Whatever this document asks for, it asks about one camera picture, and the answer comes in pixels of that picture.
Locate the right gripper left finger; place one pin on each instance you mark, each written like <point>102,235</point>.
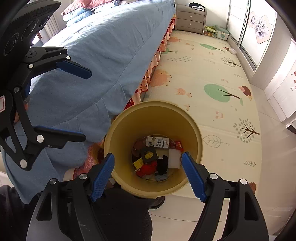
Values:
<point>65,210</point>

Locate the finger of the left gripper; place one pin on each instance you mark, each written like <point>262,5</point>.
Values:
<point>56,138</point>
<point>74,69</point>

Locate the yellow drink carton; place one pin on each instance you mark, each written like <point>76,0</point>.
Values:
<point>138,163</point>

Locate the white grey milk carton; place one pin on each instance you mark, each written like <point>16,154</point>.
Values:
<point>157,142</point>

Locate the red cloth pile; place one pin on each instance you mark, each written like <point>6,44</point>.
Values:
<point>147,169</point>

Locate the grey brown sock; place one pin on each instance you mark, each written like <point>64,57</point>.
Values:
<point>161,177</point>

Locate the black scrunched cloth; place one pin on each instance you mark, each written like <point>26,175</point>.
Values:
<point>162,165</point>

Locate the red snack wrapper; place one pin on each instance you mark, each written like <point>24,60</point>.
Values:
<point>176,145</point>

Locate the yellow trash bin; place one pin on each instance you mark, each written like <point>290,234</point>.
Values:
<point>157,119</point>

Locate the blue bed sheet mattress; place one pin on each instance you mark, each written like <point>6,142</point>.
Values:
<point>117,45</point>

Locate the left pink pillow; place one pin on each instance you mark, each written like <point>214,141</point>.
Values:
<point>85,4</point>

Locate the grey bedside table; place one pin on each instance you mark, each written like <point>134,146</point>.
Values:
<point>190,20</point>

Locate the white flowered cabinet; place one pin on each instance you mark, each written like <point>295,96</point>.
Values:
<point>280,92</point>

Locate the cartoon floor mat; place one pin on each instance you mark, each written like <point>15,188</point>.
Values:
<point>201,76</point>

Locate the black white bag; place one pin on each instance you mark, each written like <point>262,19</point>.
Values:
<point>196,6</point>

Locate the green white storage box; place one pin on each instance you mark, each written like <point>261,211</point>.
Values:
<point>216,32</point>

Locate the white sliding wardrobe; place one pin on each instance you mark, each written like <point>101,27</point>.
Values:
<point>250,24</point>

